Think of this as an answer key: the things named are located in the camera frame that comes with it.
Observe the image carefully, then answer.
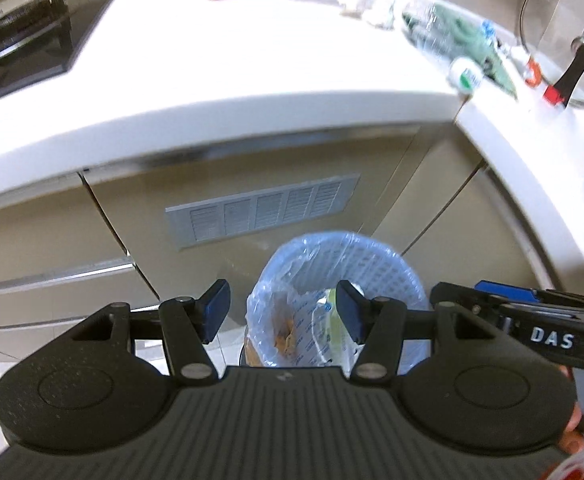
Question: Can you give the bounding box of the crushed clear plastic bottle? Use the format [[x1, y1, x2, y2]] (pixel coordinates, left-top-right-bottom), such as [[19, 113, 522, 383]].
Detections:
[[401, 1, 486, 93]]

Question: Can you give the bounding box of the tan bag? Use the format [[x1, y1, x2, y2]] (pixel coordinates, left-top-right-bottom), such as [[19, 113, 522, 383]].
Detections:
[[271, 305, 300, 356]]

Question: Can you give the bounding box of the glass pot lid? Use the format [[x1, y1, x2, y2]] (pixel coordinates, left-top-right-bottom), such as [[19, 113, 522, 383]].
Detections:
[[519, 0, 584, 110]]

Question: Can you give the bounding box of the black gas stove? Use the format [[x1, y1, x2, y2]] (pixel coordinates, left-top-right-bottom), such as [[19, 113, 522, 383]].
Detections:
[[0, 0, 123, 111]]

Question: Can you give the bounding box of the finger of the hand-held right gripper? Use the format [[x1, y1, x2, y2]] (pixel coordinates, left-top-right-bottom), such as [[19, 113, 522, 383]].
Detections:
[[474, 280, 584, 307], [431, 282, 518, 336]]

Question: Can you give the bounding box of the white tissue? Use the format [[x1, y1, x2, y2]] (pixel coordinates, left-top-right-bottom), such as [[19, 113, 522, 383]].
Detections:
[[337, 0, 397, 28]]

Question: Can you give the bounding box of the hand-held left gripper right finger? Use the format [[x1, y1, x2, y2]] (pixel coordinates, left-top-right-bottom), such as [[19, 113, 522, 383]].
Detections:
[[336, 280, 510, 386]]

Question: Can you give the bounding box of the cabinet vent grille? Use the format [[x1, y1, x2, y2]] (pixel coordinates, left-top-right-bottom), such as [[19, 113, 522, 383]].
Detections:
[[164, 174, 361, 251]]

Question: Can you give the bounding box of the person's right hand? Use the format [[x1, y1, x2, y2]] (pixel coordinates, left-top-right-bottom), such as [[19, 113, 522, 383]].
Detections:
[[554, 364, 584, 456]]

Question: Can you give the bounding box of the blue plastic trash bin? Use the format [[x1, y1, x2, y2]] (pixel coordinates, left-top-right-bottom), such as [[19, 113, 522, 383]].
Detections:
[[246, 230, 429, 368]]

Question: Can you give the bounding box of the green cloth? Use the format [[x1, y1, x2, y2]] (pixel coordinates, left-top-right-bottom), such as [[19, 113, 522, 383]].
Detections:
[[434, 2, 520, 98]]

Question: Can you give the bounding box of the red white printed item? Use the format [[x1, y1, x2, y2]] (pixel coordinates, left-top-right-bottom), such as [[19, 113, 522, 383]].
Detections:
[[546, 440, 584, 480]]

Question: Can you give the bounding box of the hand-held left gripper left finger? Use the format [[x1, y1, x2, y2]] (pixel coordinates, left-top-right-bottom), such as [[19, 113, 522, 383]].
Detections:
[[64, 279, 231, 386]]

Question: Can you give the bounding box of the white green carton box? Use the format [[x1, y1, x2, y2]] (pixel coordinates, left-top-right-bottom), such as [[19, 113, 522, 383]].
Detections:
[[312, 287, 367, 361]]

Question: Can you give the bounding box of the clear plastic bin liner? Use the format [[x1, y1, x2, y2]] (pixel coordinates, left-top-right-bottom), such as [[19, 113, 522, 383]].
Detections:
[[246, 230, 429, 368]]

